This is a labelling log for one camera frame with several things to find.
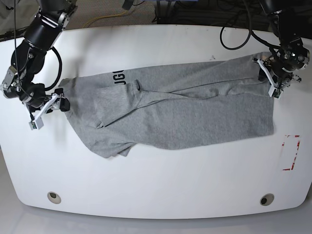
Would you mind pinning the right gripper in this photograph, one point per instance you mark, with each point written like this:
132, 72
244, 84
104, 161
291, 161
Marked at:
39, 106

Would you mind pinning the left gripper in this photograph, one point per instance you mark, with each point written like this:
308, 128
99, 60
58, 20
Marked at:
278, 71

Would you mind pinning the grey T-shirt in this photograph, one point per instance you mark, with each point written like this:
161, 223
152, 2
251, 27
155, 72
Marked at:
171, 106

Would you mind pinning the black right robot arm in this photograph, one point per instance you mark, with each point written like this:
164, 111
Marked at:
28, 59

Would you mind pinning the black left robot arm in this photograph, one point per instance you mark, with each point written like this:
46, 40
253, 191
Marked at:
290, 55

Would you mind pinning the black tripod rod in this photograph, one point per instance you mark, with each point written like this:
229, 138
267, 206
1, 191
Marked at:
18, 33

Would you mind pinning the red tape rectangle marker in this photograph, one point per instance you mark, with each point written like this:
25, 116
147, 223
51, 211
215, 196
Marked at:
289, 152

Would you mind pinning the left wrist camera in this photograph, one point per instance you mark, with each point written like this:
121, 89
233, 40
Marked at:
275, 93

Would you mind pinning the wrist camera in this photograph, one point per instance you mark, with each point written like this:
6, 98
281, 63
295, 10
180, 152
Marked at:
275, 93
36, 124

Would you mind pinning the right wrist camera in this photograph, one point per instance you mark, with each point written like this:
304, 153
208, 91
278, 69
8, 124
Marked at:
36, 124

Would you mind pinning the left table cable grommet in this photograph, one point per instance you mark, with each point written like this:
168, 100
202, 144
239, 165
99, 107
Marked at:
54, 198

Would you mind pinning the table cable grommet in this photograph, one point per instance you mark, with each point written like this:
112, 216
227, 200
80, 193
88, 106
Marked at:
267, 199
54, 198

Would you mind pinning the right table cable grommet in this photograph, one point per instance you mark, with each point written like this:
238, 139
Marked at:
267, 199

